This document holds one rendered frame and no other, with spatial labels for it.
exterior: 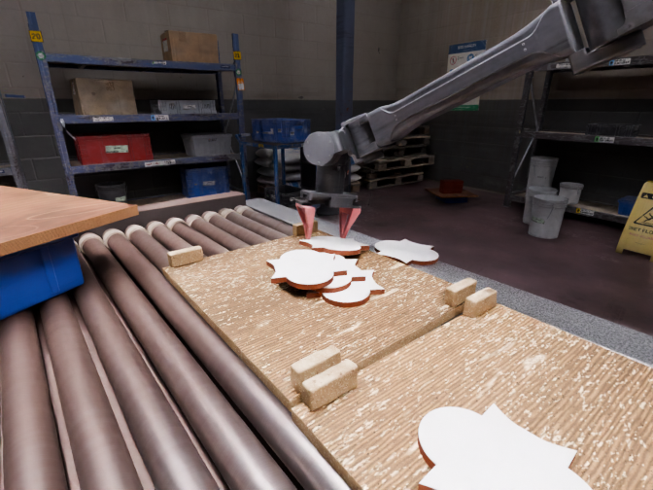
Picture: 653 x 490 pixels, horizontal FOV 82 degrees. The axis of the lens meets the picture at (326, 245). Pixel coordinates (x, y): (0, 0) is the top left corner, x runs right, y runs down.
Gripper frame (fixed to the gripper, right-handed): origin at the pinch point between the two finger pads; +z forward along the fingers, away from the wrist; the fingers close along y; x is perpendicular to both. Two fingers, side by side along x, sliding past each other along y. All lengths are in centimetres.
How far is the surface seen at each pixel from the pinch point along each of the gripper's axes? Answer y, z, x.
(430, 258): 18.0, 1.7, -11.5
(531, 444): -1, 6, -52
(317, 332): -11.8, 6.1, -29.2
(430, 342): 0.5, 5.3, -36.1
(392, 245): 14.4, 1.3, -2.7
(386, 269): 5.7, 2.5, -15.5
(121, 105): -80, -53, 372
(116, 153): -86, -6, 364
